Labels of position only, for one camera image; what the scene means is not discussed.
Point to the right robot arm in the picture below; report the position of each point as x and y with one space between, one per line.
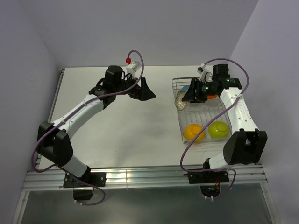
247 142

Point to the patterned flower-shaped bowl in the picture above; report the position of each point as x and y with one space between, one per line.
179 104

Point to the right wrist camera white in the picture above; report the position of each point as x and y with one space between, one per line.
205 72

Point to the lime green bowl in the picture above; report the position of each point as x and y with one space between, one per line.
218 129

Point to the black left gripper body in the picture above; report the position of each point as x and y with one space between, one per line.
135 93

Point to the blue ceramic bowl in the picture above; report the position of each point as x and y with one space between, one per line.
184 89

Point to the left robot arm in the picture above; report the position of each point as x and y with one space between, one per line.
54 139

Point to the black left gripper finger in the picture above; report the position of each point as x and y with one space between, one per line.
144 93
143 82

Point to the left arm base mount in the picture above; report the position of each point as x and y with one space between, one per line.
84 187

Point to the aluminium table edge rail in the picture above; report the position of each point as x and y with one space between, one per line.
146 177

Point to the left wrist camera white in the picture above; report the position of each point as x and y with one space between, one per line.
132 68

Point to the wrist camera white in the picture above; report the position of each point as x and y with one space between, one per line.
205 72
132 68

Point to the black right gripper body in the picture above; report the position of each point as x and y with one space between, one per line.
205 89

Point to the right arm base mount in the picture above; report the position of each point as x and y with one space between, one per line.
211 181

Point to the yellow orange bowl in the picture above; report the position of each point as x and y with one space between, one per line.
191 131

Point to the steel wire dish rack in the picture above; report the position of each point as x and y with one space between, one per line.
195 113

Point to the white bowl orange outside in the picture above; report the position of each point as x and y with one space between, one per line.
210 97

